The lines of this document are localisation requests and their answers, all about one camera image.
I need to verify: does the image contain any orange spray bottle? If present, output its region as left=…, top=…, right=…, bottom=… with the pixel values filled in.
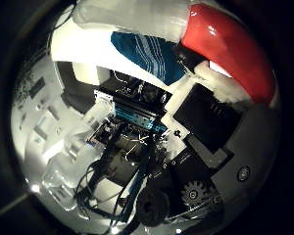
left=72, top=0, right=277, bottom=107

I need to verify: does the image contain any blue cloth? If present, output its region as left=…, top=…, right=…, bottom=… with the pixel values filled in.
left=110, top=31, right=187, bottom=86

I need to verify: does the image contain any teal-lit electronics rack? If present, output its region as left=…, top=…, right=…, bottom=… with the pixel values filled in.
left=113, top=103, right=169, bottom=132

